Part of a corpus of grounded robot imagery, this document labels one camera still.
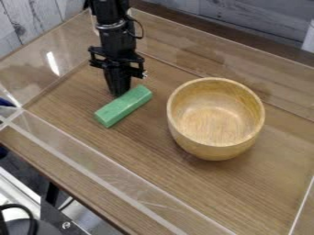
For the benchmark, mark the light wooden bowl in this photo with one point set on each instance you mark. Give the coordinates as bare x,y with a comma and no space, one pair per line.
215,118

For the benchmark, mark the black metal bracket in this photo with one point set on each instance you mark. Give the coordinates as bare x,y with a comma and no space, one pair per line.
53,223

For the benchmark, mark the clear acrylic tray enclosure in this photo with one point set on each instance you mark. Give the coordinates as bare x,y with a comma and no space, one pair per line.
127,171

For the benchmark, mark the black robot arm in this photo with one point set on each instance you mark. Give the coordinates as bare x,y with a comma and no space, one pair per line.
109,12

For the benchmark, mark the green rectangular block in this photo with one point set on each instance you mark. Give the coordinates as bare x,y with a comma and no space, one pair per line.
123,105

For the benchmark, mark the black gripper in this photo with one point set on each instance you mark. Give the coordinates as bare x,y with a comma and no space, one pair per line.
115,56

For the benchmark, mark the black table leg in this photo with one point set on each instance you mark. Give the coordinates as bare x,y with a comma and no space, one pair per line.
52,194

